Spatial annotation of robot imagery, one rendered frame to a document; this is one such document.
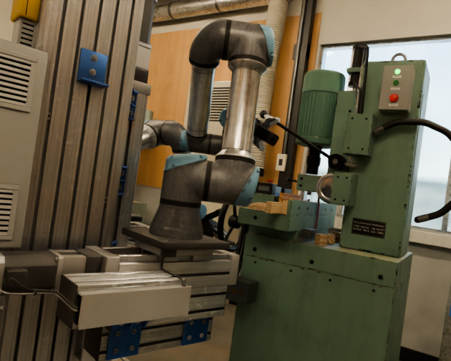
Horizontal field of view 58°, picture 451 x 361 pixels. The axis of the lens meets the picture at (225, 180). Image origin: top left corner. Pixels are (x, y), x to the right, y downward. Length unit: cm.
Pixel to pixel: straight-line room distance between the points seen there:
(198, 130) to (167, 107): 267
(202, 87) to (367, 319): 95
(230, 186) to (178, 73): 304
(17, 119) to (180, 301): 56
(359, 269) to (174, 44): 320
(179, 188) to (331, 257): 67
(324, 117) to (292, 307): 76
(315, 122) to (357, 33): 168
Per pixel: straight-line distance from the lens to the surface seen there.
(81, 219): 116
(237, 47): 122
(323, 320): 158
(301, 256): 157
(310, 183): 175
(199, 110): 135
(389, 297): 151
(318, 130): 172
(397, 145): 161
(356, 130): 156
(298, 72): 330
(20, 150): 105
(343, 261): 152
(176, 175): 110
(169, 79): 414
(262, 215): 152
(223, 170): 111
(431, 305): 300
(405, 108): 157
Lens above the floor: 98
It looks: 1 degrees up
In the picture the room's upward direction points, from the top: 8 degrees clockwise
